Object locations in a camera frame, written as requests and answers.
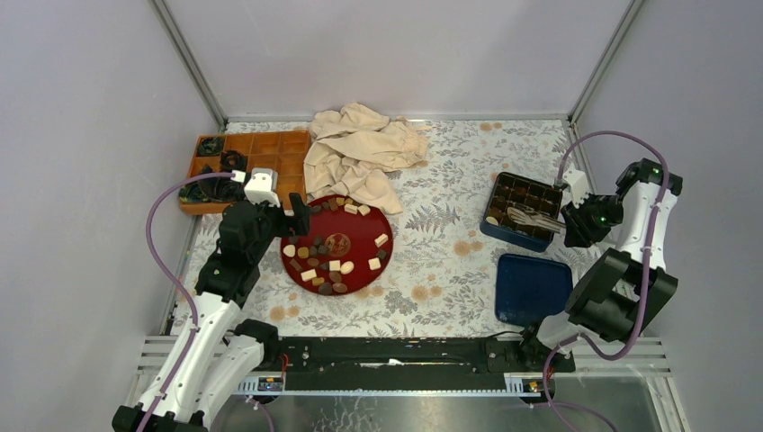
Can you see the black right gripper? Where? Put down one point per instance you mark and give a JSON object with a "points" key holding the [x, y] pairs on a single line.
{"points": [[578, 233]]}

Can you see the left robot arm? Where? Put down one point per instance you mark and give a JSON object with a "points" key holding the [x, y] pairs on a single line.
{"points": [[215, 349]]}

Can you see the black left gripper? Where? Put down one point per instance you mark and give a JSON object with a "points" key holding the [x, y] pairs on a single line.
{"points": [[298, 224]]}

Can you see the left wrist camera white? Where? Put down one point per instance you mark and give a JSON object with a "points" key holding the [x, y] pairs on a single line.
{"points": [[257, 186]]}

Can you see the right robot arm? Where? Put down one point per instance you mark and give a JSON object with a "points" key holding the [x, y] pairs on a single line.
{"points": [[629, 284]]}

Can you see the navy chocolate box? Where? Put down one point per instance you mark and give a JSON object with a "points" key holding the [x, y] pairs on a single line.
{"points": [[511, 193]]}

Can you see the red round tray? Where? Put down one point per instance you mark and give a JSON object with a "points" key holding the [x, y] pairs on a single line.
{"points": [[332, 260]]}

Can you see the white block chocolate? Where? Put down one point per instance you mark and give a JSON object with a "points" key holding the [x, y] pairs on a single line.
{"points": [[374, 264]]}

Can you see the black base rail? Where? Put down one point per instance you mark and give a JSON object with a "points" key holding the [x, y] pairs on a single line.
{"points": [[378, 365]]}

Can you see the navy box lid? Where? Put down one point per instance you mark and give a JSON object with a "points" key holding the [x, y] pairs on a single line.
{"points": [[529, 289]]}

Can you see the dark rolled tie patterned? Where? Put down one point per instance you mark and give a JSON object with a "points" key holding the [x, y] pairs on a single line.
{"points": [[221, 189]]}

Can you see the wooden compartment tray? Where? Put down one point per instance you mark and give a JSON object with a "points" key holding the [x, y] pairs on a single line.
{"points": [[282, 151]]}

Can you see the beige crumpled cloth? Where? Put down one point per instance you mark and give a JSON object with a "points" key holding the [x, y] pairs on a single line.
{"points": [[354, 149]]}

